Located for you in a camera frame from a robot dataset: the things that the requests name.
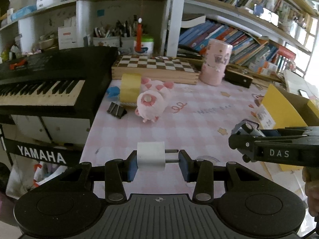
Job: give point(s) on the black Yamaha keyboard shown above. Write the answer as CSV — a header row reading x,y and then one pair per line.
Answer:
x,y
67,83

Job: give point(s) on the grey pen holder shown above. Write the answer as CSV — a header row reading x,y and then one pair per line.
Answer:
x,y
127,45

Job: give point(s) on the pink cylindrical container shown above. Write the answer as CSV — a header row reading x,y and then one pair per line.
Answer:
x,y
216,59

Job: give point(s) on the white charger plug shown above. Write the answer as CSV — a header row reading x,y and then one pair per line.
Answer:
x,y
151,156

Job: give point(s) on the toy truck car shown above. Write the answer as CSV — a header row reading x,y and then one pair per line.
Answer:
x,y
247,127

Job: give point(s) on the dark brown wooden box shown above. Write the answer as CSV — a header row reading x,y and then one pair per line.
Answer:
x,y
237,78

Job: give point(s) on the black binder clip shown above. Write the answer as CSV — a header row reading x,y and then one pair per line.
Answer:
x,y
116,110

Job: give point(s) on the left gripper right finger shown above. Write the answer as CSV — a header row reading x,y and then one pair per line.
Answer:
x,y
201,172

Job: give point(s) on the white green lidded jar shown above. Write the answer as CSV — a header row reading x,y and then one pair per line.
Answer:
x,y
147,46

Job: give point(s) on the yellow tape roll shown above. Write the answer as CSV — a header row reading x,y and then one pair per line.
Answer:
x,y
130,87

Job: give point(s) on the yellow cardboard box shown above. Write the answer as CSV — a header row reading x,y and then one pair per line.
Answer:
x,y
279,108

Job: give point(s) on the white bookshelf unit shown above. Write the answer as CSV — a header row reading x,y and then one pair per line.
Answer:
x,y
34,26

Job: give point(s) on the keyboard stand Yamaha banner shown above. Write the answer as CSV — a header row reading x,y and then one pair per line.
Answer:
x,y
62,157

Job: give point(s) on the person's right hand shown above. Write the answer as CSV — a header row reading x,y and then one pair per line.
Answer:
x,y
311,191

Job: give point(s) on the smartphone with lit screen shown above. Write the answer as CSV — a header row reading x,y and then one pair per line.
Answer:
x,y
303,94

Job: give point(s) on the row of books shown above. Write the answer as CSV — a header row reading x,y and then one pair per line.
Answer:
x,y
246,49

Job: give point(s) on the wooden chessboard box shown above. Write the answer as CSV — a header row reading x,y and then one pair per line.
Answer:
x,y
177,70

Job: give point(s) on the blue binder clip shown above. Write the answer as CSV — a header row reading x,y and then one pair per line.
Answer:
x,y
112,92

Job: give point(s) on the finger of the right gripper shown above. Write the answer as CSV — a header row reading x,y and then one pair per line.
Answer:
x,y
244,144

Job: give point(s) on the pink plush pig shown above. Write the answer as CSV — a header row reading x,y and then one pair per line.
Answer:
x,y
153,99

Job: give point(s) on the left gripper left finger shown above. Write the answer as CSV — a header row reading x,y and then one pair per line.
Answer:
x,y
117,172

